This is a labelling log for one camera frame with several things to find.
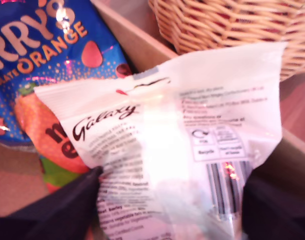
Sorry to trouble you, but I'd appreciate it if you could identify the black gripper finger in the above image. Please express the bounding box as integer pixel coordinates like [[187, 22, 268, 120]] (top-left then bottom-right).
[[241, 171, 305, 240], [7, 166, 104, 240]]

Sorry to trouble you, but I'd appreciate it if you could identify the white Galaxy egg bag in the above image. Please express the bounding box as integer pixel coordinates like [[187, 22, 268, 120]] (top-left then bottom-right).
[[33, 41, 288, 240]]

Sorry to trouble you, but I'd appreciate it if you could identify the blue Terry's orange egg bag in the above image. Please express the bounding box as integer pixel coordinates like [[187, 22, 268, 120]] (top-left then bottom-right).
[[0, 0, 133, 194]]

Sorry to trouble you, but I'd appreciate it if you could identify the brown cardboard box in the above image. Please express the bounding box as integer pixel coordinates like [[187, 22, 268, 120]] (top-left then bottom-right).
[[0, 0, 305, 218]]

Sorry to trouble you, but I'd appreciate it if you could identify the woven wicker basket with handle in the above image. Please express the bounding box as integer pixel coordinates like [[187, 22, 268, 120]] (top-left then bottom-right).
[[147, 0, 305, 83]]

